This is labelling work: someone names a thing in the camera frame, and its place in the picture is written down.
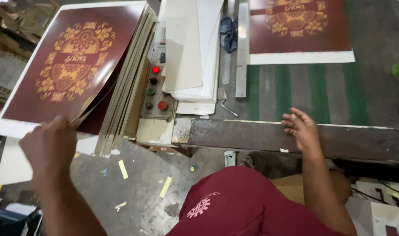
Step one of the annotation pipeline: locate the person's left hand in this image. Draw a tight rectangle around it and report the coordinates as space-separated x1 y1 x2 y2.
18 115 79 185

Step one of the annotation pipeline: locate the person's right hand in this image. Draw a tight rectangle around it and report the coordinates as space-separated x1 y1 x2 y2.
281 108 323 155

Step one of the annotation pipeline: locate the maroon gold printed sheet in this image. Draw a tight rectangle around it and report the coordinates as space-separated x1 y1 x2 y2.
0 0 148 139
248 0 356 65

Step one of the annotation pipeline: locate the green striped machine bed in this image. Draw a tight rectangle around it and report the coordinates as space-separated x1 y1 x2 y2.
246 62 371 126

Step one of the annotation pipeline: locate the metal allen key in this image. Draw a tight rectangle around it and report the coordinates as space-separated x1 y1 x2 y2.
220 98 239 117

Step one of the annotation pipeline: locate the large white board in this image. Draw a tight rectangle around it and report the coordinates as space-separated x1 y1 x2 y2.
0 135 99 187

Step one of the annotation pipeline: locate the stack of printed sheets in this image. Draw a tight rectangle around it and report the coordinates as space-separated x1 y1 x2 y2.
76 3 158 158

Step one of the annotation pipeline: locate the thick metal straight bar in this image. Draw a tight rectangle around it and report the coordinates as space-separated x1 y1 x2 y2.
235 3 250 98

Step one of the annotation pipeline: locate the steel ruler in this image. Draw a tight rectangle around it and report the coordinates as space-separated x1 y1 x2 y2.
222 0 237 84

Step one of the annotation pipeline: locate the grey machine control panel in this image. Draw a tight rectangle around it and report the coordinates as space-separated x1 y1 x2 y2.
140 21 178 120

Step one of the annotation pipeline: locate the person's maroon shirt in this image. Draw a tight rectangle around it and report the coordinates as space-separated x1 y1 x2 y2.
165 165 348 236

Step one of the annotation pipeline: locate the cluttered wooden shelf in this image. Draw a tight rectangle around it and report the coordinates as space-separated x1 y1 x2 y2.
0 0 61 110

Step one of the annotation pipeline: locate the stack of white boards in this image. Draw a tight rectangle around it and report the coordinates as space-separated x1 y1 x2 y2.
162 0 225 116

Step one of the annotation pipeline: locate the dark blue cloth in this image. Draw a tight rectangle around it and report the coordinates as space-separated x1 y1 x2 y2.
220 14 239 53

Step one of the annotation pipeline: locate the heap of dark papers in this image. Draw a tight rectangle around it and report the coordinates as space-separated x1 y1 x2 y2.
0 203 44 236

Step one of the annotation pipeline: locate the heap of cardboard scraps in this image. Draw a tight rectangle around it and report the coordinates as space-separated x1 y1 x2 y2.
345 177 399 236

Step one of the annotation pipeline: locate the grey cardboard sheet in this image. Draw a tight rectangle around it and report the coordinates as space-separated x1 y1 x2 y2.
162 0 203 92

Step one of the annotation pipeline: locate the rusty metal machine rail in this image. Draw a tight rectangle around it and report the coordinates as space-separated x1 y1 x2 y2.
172 117 399 163

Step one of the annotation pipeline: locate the white plastic bracket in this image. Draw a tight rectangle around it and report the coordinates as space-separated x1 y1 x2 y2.
224 150 237 167

